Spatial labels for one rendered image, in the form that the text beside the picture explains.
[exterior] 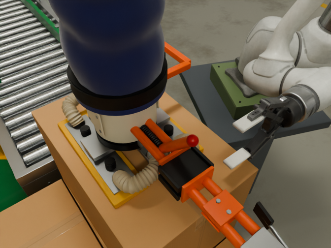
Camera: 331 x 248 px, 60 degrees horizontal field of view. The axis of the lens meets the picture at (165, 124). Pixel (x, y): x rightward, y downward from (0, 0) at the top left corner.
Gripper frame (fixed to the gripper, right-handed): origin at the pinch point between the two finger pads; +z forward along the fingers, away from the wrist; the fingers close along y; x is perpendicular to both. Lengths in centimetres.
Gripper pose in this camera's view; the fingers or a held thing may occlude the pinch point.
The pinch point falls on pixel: (235, 145)
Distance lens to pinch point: 68.2
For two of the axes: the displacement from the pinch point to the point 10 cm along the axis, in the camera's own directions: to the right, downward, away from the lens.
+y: 0.0, 6.8, 7.3
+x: -6.0, -5.8, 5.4
